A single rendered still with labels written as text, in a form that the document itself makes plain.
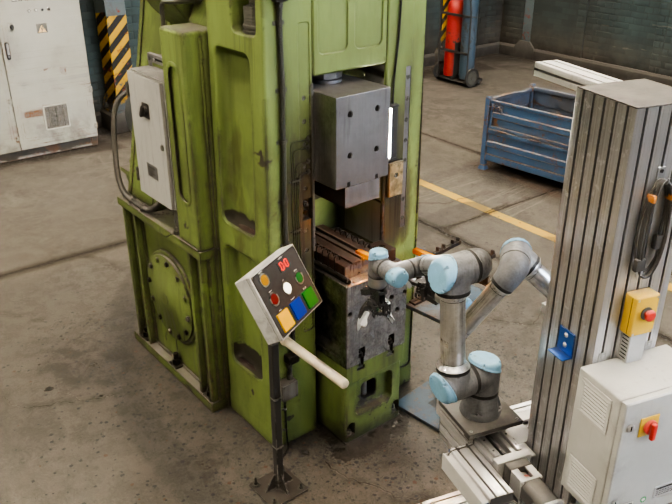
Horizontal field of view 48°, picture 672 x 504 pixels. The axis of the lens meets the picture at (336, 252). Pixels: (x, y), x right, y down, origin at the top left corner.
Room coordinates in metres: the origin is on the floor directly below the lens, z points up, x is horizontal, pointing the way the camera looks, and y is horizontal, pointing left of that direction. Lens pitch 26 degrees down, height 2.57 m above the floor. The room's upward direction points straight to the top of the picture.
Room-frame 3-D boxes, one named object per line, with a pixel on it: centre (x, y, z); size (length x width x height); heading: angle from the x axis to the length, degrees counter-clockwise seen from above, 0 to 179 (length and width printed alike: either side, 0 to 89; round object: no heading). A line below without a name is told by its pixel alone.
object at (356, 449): (3.09, -0.15, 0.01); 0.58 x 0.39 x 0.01; 129
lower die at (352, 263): (3.29, 0.01, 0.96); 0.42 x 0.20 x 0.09; 39
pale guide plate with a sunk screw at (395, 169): (3.42, -0.28, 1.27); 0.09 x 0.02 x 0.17; 129
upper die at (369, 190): (3.29, 0.01, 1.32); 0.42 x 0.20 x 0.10; 39
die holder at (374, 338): (3.33, -0.02, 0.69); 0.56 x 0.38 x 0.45; 39
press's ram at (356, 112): (3.32, -0.02, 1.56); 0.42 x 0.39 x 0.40; 39
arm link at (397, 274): (2.53, -0.23, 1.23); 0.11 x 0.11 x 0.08; 30
